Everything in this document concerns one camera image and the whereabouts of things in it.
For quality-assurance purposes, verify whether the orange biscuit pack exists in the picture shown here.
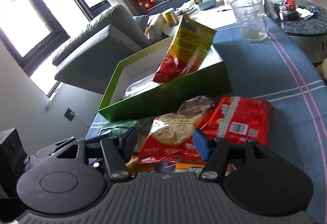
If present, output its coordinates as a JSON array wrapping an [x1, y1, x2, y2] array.
[[126, 156, 236, 176]]

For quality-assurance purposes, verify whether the green snack bag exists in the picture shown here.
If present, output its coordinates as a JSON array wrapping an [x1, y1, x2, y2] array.
[[98, 120, 143, 137]]

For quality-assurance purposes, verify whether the red checkered snack pack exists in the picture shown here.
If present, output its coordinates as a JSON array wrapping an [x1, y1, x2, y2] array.
[[201, 96, 274, 146]]

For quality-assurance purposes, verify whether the red cracker bag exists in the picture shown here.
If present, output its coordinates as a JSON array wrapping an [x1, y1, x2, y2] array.
[[138, 113, 205, 164]]

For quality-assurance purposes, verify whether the brown round pastry packet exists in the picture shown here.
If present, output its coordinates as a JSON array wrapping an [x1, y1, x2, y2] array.
[[177, 96, 215, 115]]

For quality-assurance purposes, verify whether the red yellow chip bag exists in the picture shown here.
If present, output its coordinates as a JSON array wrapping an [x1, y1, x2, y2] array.
[[153, 14, 216, 83]]

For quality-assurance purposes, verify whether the green cardboard box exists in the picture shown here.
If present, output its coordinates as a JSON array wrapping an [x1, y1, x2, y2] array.
[[98, 37, 232, 121]]

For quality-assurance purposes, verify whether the grey sofa armchair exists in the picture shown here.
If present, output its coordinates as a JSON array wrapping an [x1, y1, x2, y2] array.
[[52, 4, 152, 94]]

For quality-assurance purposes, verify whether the blue striped tablecloth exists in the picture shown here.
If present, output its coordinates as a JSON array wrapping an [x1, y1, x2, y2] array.
[[77, 21, 326, 223]]

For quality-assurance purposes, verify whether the white round table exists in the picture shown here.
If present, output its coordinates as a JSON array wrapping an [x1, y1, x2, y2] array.
[[163, 0, 264, 33]]

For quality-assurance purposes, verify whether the glass pitcher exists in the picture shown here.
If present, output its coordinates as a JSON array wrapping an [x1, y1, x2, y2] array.
[[230, 0, 268, 43]]

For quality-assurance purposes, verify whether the light blue tray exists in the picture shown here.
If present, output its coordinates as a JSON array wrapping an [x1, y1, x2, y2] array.
[[195, 0, 216, 11]]

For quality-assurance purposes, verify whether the dark round side table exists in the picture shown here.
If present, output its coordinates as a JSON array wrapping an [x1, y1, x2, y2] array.
[[264, 0, 326, 64]]

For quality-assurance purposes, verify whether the dark framed window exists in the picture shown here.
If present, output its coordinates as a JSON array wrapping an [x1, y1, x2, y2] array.
[[0, 0, 112, 78]]

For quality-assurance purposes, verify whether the wall power socket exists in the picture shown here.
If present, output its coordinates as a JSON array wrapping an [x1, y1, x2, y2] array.
[[64, 108, 75, 121]]

